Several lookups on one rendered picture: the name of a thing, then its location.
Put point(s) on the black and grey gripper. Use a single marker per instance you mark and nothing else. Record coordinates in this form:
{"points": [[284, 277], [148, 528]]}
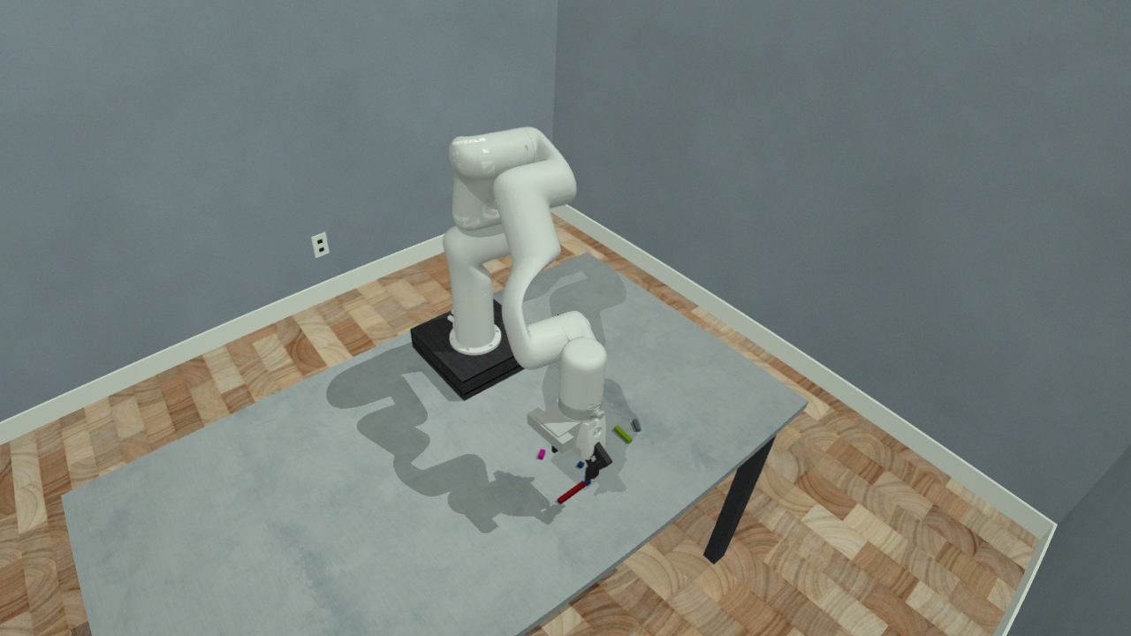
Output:
{"points": [[587, 442]]}

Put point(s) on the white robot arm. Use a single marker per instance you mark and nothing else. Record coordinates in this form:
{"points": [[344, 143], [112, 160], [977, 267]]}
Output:
{"points": [[524, 192]]}

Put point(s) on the dark red rod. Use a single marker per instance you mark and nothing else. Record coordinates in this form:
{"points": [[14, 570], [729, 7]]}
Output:
{"points": [[572, 492]]}

